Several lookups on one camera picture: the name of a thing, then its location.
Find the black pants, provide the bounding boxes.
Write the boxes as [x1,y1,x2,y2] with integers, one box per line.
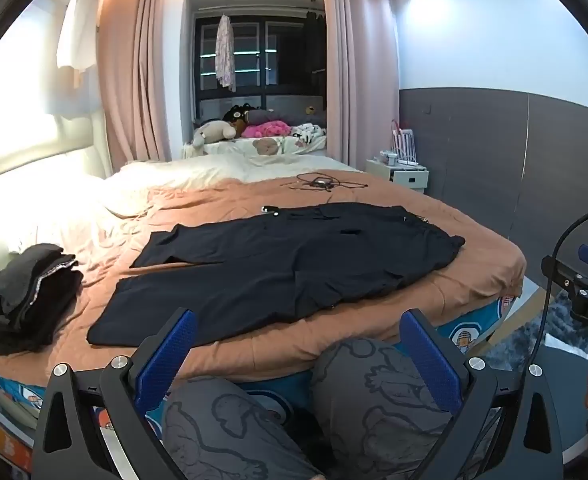
[88,204,467,347]

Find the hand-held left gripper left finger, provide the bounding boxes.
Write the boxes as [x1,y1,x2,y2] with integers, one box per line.
[31,307,199,480]

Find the cow print plush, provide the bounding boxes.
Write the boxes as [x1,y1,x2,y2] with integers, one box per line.
[291,122,327,147]

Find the orange blanket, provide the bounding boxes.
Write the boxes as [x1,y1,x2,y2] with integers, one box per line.
[0,170,527,396]

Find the beige bear plush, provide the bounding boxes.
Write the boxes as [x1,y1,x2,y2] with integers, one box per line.
[191,120,237,156]

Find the white nightstand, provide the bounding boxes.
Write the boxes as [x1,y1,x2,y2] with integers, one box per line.
[366,157,429,191]

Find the person's left leg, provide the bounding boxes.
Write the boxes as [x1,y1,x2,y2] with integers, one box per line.
[161,377,325,480]

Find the dark window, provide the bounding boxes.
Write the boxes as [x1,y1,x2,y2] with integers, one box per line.
[194,7,329,123]

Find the cream padded headboard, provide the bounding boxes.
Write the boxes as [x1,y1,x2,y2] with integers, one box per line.
[0,110,112,261]

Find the pile of dark clothes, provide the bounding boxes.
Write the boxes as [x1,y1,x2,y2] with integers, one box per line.
[0,242,85,357]

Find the white hanging garment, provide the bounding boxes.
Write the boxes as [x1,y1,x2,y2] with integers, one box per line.
[56,0,102,71]

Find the blue cartoon bed sheet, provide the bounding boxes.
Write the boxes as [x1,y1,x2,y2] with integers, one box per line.
[0,290,524,461]

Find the grey shaggy rug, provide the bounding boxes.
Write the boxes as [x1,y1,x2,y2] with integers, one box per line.
[484,290,588,376]

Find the striped bag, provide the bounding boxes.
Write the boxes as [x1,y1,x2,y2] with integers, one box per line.
[390,120,417,163]

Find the floral hanging garment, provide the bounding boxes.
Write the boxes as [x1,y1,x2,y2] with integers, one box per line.
[215,14,237,92]

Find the black plush toy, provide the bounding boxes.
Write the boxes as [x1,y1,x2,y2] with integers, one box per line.
[223,103,255,131]

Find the white power strip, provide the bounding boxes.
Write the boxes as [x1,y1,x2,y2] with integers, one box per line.
[379,150,427,171]

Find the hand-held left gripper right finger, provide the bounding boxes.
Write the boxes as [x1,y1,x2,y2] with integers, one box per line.
[399,308,567,480]

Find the pink plush toy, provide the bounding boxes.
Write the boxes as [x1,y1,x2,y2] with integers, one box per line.
[241,120,292,139]

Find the bear print pillow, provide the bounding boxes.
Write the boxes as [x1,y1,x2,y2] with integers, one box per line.
[201,135,327,159]

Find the pink curtain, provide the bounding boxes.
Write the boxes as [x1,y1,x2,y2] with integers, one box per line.
[321,0,402,171]
[96,0,175,176]

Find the black charger cable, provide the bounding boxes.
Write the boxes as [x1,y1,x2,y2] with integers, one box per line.
[281,172,369,193]

